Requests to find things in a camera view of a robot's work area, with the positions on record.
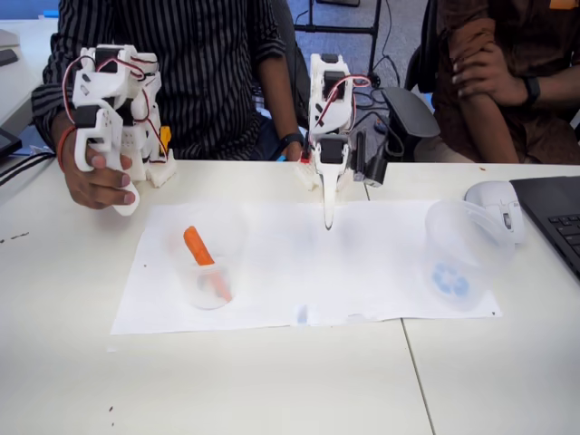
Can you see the black wrist band watch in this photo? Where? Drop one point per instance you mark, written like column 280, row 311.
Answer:
column 532, row 90

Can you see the yellow table clamp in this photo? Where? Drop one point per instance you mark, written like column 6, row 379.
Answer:
column 165, row 138

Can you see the black tablet screen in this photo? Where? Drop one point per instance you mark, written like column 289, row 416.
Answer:
column 6, row 142

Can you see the black office chair armrest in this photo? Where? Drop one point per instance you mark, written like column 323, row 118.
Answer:
column 408, row 122

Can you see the black phone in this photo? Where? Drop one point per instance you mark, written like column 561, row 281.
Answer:
column 6, row 57

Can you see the white paper sheet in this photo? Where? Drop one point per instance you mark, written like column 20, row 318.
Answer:
column 385, row 272
column 149, row 294

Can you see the bare forearm of striped-shirt person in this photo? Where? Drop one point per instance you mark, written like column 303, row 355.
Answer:
column 281, row 104

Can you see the dark office chair backrest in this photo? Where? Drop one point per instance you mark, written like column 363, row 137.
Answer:
column 294, row 59

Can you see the clear cup green symbol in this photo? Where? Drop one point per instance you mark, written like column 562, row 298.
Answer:
column 199, row 294

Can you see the white computer mouse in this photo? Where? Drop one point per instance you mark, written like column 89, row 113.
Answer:
column 491, row 195

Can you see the black gripper webcam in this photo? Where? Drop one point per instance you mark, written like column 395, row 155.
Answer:
column 376, row 172

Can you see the black laptop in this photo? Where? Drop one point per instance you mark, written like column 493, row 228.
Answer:
column 544, row 199

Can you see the grey gripper black servo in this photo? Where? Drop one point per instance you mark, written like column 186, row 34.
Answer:
column 329, row 174

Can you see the grey flat device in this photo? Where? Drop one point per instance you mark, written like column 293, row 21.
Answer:
column 8, row 40

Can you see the orange carrot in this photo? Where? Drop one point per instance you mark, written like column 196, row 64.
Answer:
column 197, row 244

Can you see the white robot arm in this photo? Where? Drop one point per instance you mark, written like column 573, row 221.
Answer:
column 326, row 90

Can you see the clear cup blue recycling symbol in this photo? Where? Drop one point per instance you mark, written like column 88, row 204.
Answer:
column 453, row 281

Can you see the right hand of striped-shirt person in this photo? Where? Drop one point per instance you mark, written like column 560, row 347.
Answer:
column 90, row 190

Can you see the black smartwatch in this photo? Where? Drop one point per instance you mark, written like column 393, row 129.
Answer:
column 293, row 140

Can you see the left hand of brown-shirt person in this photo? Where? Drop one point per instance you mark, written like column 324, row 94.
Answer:
column 489, row 74

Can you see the left forearm of brown-shirt person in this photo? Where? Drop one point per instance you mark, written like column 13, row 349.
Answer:
column 559, row 84

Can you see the person in striped shirt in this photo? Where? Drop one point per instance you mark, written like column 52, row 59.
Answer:
column 204, row 68

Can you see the black metal stand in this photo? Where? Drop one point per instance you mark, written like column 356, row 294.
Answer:
column 335, row 30

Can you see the right forearm of brown-shirt person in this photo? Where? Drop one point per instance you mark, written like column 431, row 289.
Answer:
column 491, row 136

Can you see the person in brown shirt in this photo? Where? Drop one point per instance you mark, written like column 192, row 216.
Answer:
column 544, row 36

